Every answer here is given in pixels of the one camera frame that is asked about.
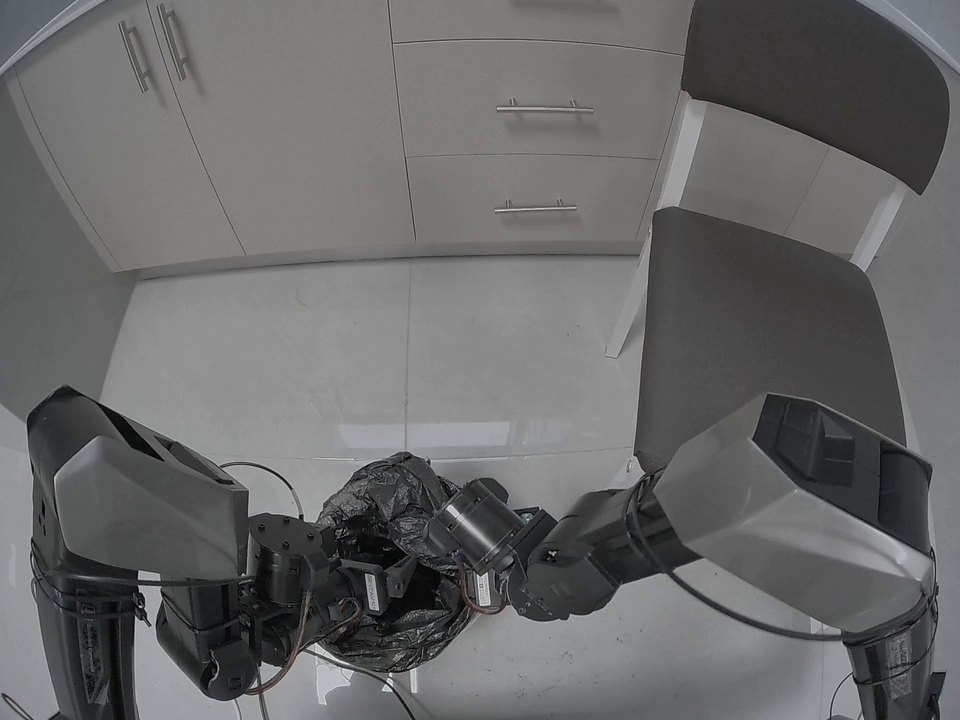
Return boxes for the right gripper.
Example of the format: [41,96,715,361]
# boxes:
[453,563,513,618]

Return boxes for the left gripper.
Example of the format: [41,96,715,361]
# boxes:
[311,554,418,630]

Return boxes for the beige cabinet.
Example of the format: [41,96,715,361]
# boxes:
[0,0,960,281]

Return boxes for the black cable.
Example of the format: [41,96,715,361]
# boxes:
[221,462,303,523]
[252,645,418,720]

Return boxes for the black plastic bag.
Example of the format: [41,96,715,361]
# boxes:
[313,449,483,675]

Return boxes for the dark grey white chair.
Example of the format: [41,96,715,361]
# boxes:
[604,0,952,478]

